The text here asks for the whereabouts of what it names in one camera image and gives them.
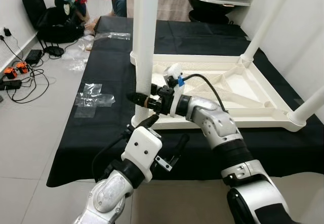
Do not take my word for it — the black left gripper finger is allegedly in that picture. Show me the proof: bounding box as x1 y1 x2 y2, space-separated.
169 134 191 166
136 114 160 129

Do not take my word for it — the white plastic table leg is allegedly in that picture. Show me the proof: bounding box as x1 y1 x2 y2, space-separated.
285 84 324 133
240 0 300 64
130 0 162 127

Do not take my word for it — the white plastic table top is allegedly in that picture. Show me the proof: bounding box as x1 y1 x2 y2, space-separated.
130 53 308 133

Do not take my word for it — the clear tape patch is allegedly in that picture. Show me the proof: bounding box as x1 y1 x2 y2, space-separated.
74 82 116 119

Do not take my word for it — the black tablecloth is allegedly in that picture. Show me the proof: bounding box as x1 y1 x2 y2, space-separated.
46 15 324 189

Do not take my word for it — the clear tape strip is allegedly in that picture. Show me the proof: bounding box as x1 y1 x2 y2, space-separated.
93 31 132 40

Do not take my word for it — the beige cloth-covered bench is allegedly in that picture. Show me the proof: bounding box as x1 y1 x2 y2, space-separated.
126 0 194 23

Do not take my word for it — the person in dark shirt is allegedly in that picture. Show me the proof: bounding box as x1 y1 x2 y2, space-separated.
83 0 129 36

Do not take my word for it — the round black floor device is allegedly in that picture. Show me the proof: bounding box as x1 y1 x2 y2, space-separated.
44 46 66 58

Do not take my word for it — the large black bowl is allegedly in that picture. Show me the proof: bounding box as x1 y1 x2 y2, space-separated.
186 0 250 24

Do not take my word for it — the black power adapter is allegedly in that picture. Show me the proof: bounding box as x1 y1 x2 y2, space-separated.
25 49 44 66

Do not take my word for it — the orange black power plug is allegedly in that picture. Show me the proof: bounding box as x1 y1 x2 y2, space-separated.
4 67 17 79
15 62 29 74

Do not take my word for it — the black power strip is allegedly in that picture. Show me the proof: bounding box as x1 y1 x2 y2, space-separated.
0 79 22 91

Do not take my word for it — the black floor chair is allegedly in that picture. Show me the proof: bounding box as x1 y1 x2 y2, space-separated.
21 0 88 46

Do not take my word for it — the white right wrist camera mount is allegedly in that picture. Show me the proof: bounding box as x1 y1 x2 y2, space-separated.
163 64 186 118

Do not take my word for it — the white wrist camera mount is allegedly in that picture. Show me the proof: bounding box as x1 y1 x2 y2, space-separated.
163 64 186 118
121 126 164 184

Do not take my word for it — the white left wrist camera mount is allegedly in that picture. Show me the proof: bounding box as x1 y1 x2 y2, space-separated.
121 126 164 184

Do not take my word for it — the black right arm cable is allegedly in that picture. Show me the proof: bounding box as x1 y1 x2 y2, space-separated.
182 73 228 113

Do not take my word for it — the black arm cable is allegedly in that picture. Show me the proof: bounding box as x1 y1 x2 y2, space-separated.
91 127 135 180
182 73 228 113

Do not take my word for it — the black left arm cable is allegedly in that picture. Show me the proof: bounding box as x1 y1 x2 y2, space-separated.
91 127 135 180

